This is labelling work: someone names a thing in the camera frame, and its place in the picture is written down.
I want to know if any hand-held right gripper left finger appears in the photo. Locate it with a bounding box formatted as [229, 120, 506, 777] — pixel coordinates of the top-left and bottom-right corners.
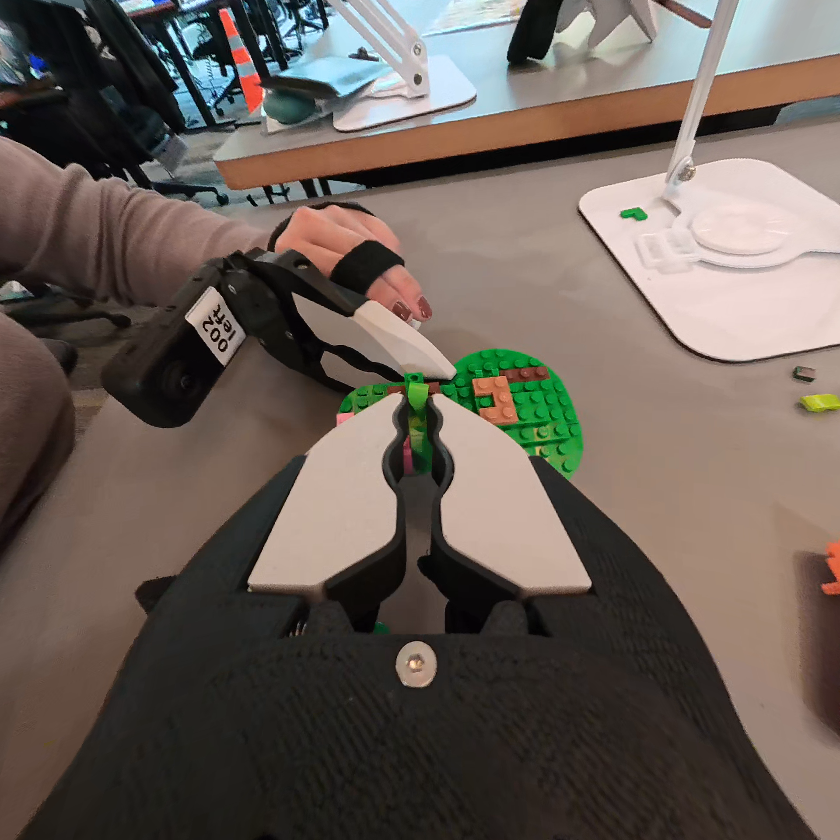
[247, 394, 409, 601]

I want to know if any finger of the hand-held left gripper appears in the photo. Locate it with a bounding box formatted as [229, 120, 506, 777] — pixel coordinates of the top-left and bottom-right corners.
[320, 346, 408, 389]
[291, 292, 458, 382]

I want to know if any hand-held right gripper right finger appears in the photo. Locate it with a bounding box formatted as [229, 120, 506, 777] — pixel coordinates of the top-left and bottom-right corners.
[425, 394, 594, 599]

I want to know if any green lego plate build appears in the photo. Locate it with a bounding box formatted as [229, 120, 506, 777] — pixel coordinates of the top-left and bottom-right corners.
[336, 349, 584, 481]

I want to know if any person's left forearm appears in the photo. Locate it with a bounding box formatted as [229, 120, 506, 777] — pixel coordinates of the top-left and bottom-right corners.
[0, 136, 280, 310]

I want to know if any person's left hand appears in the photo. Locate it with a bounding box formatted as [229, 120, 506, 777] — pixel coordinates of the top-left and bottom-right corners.
[275, 204, 434, 323]

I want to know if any person's leg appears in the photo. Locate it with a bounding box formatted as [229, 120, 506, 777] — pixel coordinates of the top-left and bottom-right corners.
[0, 311, 77, 547]

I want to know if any white desk stand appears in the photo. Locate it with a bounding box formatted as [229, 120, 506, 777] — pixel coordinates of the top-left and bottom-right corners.
[578, 0, 840, 363]
[327, 0, 478, 133]

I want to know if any teal round bowl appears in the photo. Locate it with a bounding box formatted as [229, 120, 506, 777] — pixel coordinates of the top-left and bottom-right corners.
[262, 92, 317, 126]

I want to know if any grey paper sheet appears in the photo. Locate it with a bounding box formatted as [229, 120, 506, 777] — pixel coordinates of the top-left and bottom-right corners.
[261, 55, 389, 101]

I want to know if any grey table with wooden edge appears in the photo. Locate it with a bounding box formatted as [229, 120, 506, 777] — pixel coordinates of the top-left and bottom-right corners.
[213, 0, 840, 193]

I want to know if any black office chair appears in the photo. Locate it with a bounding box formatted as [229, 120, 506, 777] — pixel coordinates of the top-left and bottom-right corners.
[66, 0, 232, 208]

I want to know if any orange traffic cone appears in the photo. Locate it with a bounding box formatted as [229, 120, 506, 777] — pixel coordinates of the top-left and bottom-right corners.
[218, 7, 265, 115]

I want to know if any black and white device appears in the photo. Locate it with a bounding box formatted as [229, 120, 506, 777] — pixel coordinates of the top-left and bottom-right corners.
[507, 0, 659, 65]

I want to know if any brown wooden stick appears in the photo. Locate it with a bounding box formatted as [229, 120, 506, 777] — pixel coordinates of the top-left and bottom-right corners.
[661, 0, 714, 28]

